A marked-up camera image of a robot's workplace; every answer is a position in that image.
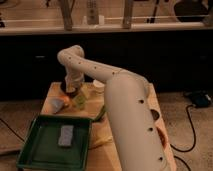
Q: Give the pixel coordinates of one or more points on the orange bowl with beans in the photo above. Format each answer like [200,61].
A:
[162,137]

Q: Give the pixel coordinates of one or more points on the wooden chair leg right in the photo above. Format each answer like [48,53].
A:
[127,14]

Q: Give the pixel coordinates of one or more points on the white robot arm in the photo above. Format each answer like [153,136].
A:
[125,97]

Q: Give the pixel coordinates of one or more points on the white remote device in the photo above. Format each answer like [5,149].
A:
[92,12]

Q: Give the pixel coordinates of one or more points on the green plastic cup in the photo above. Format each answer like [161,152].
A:
[80,99]

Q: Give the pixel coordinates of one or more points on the blue grey sponge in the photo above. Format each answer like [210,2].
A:
[66,136]

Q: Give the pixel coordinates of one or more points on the white cup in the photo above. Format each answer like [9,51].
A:
[98,86]

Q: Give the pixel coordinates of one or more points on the orange fruit toy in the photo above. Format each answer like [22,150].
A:
[66,100]

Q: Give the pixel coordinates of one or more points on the wooden chair leg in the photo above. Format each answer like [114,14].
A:
[127,14]
[65,6]

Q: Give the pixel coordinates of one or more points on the wooden chair leg left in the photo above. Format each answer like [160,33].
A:
[65,6]

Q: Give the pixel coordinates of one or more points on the green plastic tray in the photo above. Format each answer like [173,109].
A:
[41,149]

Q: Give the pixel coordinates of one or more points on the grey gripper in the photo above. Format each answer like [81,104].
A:
[72,86]

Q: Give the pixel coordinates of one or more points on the yellow banana toy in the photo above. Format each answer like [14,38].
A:
[100,142]

